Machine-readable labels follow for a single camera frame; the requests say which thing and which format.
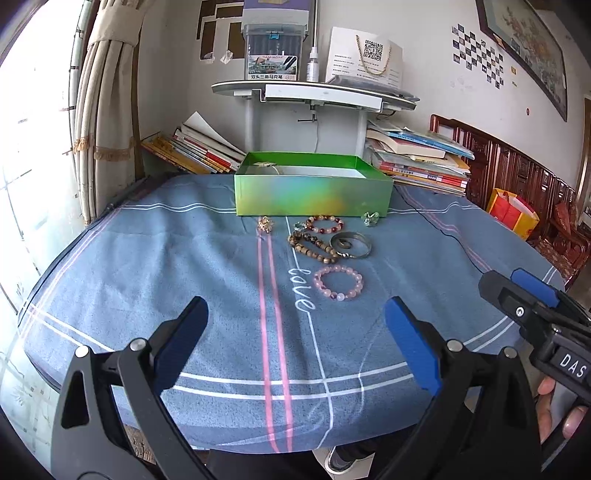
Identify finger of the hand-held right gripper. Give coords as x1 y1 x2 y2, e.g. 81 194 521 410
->
479 270 548 333
510 269 591 324

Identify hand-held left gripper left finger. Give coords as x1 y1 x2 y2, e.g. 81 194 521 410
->
51 295 218 480

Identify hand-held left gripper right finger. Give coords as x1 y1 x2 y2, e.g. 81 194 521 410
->
383 295 543 480

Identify pink bead bracelet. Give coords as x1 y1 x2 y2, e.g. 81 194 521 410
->
314 264 364 303

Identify silver bangle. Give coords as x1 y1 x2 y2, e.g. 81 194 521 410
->
330 232 372 259

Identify brown bead bracelet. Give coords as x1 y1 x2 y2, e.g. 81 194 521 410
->
287 229 338 266

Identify red and white bead bracelet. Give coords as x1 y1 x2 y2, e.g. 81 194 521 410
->
305 213 345 234

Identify shiny green cardboard box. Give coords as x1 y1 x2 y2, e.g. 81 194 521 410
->
233 152 394 217

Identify person's right hand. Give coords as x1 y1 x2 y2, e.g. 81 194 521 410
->
538 376 591 444

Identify yellow and red shopping bag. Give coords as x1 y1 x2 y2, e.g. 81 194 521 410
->
488 188 540 241

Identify blue plaid tablecloth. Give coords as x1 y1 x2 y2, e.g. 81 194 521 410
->
18 173 566 455

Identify carved wooden bench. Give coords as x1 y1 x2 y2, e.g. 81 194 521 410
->
429 114 591 291

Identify grey sneaker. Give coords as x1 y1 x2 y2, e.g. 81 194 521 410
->
323 443 375 476

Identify stack of thick books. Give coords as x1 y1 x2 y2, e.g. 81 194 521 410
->
365 119 476 198

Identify leaning pile of thin books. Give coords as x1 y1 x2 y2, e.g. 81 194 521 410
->
141 111 247 175

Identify plastic file folder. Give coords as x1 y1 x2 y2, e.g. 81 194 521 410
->
328 76 416 99

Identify beige curtain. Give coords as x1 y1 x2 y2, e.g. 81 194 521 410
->
69 0 148 227

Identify framed picture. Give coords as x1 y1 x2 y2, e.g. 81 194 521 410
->
475 0 568 121

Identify white desk shelf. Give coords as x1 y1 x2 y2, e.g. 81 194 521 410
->
211 79 421 160

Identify white paper bag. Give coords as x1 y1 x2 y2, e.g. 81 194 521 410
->
324 26 403 89

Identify clear marker pen case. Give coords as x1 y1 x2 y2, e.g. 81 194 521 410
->
240 22 309 84

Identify purple box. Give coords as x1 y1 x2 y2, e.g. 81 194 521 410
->
242 0 317 26

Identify group of wall photo stickers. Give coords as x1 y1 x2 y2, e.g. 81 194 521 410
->
451 24 506 88

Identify brown wall stickers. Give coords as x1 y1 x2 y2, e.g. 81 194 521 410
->
198 0 245 61

